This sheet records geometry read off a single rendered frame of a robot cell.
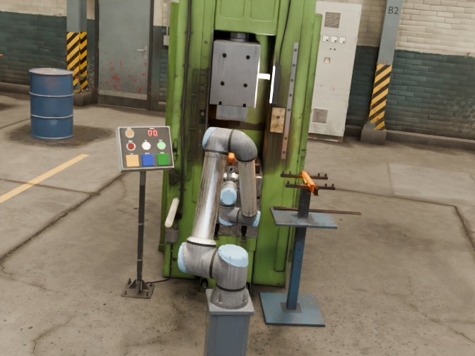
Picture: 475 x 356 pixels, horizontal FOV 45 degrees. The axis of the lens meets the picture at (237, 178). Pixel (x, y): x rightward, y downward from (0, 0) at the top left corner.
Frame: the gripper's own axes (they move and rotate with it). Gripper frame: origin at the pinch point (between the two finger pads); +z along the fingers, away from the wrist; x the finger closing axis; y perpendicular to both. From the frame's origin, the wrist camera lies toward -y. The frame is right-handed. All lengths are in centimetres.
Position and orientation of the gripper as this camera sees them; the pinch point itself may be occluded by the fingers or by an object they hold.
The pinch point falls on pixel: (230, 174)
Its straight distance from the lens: 351.2
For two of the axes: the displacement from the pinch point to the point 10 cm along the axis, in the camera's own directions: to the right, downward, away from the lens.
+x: 10.0, 0.8, 0.1
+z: 0.1, -3.0, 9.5
